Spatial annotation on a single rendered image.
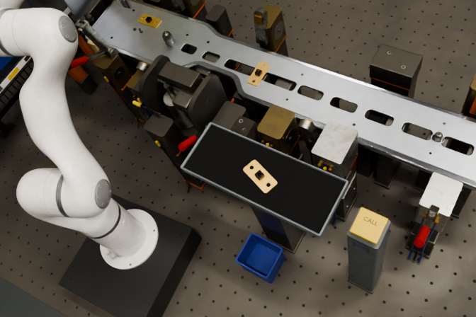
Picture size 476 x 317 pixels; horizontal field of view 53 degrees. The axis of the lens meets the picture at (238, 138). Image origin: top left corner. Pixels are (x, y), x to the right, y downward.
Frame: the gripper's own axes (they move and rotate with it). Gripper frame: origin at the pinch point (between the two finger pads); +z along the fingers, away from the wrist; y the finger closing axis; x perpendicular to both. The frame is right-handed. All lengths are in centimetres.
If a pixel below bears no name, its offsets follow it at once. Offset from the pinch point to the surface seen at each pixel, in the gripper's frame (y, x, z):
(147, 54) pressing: -12.2, -8.4, 12.2
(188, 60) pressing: -9.0, -22.8, 12.1
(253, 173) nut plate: -39, -68, -4
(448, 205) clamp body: -23, -108, 6
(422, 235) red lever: -35, -106, -1
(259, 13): 8.8, -41.1, 2.0
